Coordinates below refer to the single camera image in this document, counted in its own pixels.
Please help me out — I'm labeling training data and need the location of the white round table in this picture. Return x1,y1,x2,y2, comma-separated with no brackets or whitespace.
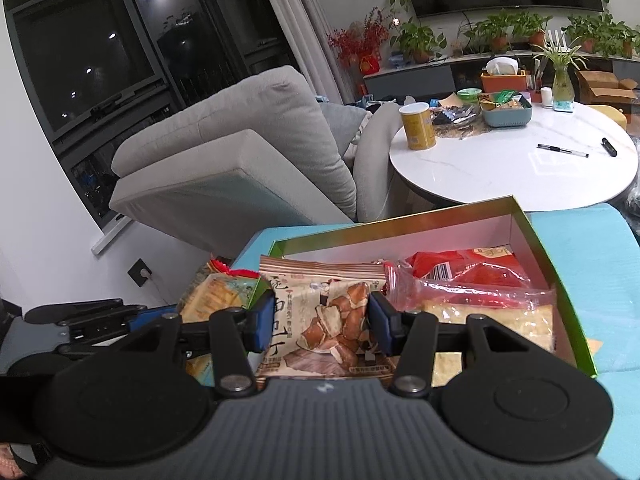
389,99,640,212

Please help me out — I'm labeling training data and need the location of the glass vase with plant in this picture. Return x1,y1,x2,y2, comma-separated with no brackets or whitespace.
531,41,597,104

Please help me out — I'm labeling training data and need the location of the yellow can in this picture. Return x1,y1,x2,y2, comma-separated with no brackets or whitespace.
399,102,438,151

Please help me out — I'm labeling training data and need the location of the red snack packet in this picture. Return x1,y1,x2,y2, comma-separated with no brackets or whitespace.
404,246,532,288

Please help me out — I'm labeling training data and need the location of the open cardboard box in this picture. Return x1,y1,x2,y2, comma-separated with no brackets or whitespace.
575,70,639,107

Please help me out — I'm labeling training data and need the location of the dark window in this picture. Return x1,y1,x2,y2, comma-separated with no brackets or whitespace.
0,0,302,233

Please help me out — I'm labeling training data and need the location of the grey sofa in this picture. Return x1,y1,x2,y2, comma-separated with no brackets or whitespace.
109,66,402,252

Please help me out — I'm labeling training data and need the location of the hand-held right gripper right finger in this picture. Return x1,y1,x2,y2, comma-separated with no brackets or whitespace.
367,291,532,395

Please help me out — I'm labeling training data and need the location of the brown bread cube packet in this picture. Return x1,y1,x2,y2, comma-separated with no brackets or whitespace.
256,255,397,380

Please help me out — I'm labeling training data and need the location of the black pen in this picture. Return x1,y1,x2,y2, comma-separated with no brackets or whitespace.
537,143,590,158

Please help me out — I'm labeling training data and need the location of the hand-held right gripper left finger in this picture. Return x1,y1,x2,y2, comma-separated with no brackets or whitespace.
117,292,275,394

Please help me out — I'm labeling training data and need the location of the grey wall outlet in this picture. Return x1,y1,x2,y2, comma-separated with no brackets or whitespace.
127,258,154,288

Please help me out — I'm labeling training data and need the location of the person's left hand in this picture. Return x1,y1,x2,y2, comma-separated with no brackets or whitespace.
0,441,34,480

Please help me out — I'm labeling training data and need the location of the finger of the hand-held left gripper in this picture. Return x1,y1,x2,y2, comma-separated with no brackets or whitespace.
54,305,168,350
24,298,127,324

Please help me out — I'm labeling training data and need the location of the bagged sliced bread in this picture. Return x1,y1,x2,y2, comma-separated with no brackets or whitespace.
384,264,559,362

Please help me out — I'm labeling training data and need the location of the orange tissue box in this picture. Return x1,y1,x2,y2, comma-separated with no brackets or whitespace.
480,58,530,94

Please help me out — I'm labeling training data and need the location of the green cardboard box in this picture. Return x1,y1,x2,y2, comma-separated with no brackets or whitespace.
266,195,599,379

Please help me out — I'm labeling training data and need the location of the red berry plant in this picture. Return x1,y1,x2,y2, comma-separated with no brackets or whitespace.
326,9,392,77

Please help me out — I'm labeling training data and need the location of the light curtain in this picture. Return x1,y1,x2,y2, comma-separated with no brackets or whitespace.
251,0,362,107

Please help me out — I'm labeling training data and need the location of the red serrated packet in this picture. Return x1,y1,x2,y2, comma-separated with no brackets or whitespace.
206,257,257,279

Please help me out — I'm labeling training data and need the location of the orange cracker packet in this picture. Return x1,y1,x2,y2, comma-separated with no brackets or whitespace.
177,270,262,386

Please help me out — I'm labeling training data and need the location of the blue basket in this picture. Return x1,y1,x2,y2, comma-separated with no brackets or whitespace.
479,92,534,128

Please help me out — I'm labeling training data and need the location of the grey television cabinet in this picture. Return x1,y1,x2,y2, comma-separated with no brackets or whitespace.
363,54,640,102

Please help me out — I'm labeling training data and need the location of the grey cushion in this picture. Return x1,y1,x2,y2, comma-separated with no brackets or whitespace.
320,102,372,162

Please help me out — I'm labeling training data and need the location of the potted green plant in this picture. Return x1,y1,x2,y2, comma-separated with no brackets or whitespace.
602,21,640,59
515,11,553,47
464,9,522,54
564,11,610,54
390,21,449,65

